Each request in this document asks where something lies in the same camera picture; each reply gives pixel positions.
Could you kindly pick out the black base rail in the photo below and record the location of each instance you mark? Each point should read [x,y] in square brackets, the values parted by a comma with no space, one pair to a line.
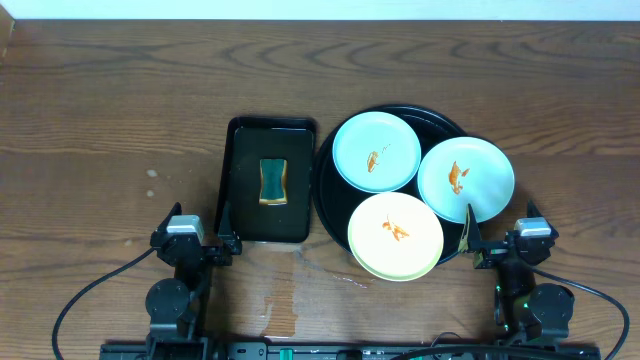
[251,351]

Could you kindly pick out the green and yellow sponge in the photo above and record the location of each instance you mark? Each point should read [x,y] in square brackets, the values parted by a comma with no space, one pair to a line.
[273,176]

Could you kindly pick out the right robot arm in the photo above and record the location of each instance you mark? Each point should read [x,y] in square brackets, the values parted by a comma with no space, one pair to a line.
[530,313]

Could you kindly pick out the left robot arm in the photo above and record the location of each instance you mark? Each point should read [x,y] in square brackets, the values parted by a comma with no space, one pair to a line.
[177,305]

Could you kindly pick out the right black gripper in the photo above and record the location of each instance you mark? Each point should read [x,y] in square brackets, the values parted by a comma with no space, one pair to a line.
[472,240]

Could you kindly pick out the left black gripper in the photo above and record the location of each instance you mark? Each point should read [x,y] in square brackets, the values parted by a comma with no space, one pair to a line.
[230,241]

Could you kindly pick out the black rectangular tray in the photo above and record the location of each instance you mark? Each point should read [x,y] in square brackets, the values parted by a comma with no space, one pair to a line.
[250,139]

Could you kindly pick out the light blue plate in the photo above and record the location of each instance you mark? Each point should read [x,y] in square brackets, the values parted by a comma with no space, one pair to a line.
[462,172]
[376,152]

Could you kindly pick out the yellow plate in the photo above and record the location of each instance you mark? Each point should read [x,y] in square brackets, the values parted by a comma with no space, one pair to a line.
[395,236]

